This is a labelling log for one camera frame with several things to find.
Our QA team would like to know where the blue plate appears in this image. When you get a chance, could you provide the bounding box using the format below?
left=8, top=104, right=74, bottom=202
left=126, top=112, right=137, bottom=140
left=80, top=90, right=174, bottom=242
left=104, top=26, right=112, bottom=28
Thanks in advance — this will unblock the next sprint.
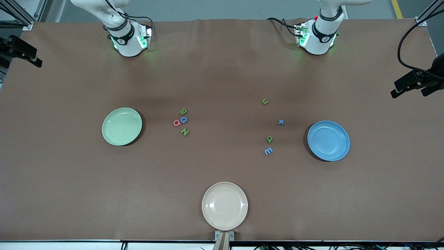
left=307, top=120, right=351, bottom=162

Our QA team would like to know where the light green plate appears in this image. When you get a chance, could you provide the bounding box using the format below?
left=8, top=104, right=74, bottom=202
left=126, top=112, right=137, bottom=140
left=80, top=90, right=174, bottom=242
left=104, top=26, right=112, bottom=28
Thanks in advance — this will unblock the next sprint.
left=102, top=107, right=143, bottom=146

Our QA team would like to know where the black table edge strip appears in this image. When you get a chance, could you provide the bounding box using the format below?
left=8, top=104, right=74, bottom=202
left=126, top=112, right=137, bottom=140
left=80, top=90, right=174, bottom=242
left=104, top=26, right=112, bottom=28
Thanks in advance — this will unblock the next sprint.
left=0, top=239, right=444, bottom=248

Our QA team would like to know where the brown table cover sheet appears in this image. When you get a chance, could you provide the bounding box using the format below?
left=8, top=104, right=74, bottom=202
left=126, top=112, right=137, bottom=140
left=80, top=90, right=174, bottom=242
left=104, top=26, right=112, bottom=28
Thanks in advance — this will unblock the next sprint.
left=0, top=19, right=444, bottom=242

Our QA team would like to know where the beige plate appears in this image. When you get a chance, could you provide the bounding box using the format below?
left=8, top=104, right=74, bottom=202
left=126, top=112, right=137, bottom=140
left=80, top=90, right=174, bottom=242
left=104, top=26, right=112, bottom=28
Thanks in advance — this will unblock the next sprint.
left=202, top=182, right=249, bottom=231

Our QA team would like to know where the aluminium frame profile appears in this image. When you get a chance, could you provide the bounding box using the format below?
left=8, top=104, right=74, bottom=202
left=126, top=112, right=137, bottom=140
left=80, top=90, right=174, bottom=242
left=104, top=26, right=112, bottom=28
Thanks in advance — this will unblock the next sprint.
left=415, top=0, right=444, bottom=27
left=0, top=0, right=47, bottom=31

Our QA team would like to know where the black right arm base cable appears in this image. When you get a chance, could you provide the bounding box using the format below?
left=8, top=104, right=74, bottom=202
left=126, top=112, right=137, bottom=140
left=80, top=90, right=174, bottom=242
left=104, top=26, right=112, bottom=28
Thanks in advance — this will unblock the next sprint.
left=104, top=0, right=154, bottom=33

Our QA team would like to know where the black arm base cable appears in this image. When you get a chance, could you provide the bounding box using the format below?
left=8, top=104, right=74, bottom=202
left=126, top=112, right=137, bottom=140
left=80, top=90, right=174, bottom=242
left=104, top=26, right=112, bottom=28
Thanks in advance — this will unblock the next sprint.
left=104, top=0, right=154, bottom=33
left=266, top=17, right=300, bottom=37

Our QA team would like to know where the silver base connector bracket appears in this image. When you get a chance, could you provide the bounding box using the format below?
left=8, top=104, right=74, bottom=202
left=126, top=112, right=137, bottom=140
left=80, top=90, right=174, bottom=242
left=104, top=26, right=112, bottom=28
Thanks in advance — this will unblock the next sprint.
left=294, top=22, right=310, bottom=48
left=137, top=23, right=153, bottom=50

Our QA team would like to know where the black left arm base cable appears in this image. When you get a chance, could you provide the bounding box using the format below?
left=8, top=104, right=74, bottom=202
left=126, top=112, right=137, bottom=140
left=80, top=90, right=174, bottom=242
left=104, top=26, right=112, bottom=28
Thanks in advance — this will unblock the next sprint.
left=266, top=17, right=300, bottom=37

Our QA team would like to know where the beige camera mount post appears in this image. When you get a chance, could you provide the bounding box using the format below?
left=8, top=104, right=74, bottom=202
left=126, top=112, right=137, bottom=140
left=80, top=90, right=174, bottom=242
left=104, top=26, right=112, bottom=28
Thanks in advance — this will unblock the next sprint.
left=213, top=232, right=231, bottom=250

